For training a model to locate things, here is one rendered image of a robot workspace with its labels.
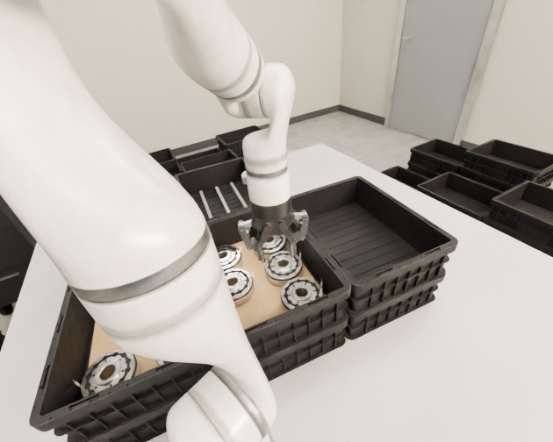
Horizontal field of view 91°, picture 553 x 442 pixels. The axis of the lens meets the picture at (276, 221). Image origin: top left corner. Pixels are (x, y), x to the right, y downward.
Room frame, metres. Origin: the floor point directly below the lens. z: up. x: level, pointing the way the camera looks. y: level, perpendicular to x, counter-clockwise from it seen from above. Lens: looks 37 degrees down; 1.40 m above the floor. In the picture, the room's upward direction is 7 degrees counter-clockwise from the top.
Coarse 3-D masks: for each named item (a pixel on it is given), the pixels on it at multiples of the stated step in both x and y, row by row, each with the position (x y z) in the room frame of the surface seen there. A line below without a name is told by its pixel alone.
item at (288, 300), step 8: (296, 280) 0.46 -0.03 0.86; (304, 280) 0.46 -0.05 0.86; (312, 280) 0.45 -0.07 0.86; (288, 288) 0.44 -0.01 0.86; (312, 288) 0.43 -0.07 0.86; (320, 288) 0.42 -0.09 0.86; (288, 296) 0.41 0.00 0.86; (312, 296) 0.40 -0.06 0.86; (288, 304) 0.39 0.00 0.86; (296, 304) 0.39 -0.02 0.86
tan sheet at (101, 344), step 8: (96, 328) 0.41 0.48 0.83; (96, 336) 0.39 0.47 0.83; (104, 336) 0.39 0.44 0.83; (96, 344) 0.37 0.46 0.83; (104, 344) 0.37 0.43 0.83; (112, 344) 0.37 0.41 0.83; (96, 352) 0.35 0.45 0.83; (104, 352) 0.35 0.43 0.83; (144, 360) 0.32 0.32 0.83; (152, 360) 0.31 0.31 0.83; (88, 368) 0.31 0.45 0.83; (144, 368) 0.30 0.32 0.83; (152, 368) 0.30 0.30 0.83
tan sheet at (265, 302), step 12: (252, 252) 0.62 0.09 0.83; (252, 264) 0.57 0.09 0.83; (264, 264) 0.56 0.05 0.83; (252, 276) 0.52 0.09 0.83; (264, 276) 0.51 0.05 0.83; (264, 288) 0.47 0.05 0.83; (276, 288) 0.47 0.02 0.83; (252, 300) 0.44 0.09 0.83; (264, 300) 0.43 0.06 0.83; (276, 300) 0.43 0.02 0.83; (240, 312) 0.41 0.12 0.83; (252, 312) 0.40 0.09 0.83; (264, 312) 0.40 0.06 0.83; (276, 312) 0.39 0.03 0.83; (252, 324) 0.37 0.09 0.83
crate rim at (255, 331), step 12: (228, 216) 0.68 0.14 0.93; (240, 216) 0.68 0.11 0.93; (312, 240) 0.52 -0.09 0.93; (336, 276) 0.40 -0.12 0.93; (348, 288) 0.36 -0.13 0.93; (312, 300) 0.34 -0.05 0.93; (324, 300) 0.34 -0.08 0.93; (336, 300) 0.34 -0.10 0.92; (288, 312) 0.32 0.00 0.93; (300, 312) 0.32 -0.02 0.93; (312, 312) 0.33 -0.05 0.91; (264, 324) 0.30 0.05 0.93; (276, 324) 0.30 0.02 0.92; (288, 324) 0.31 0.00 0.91; (252, 336) 0.29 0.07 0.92
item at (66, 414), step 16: (64, 304) 0.42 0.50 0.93; (64, 320) 0.37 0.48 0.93; (48, 352) 0.30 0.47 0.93; (48, 368) 0.27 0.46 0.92; (160, 368) 0.25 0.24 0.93; (176, 368) 0.24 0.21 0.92; (48, 384) 0.24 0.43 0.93; (128, 384) 0.22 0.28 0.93; (144, 384) 0.23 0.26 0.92; (80, 400) 0.21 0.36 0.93; (96, 400) 0.20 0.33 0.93; (112, 400) 0.21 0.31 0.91; (32, 416) 0.19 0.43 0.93; (48, 416) 0.19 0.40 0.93; (64, 416) 0.19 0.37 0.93; (80, 416) 0.19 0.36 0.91
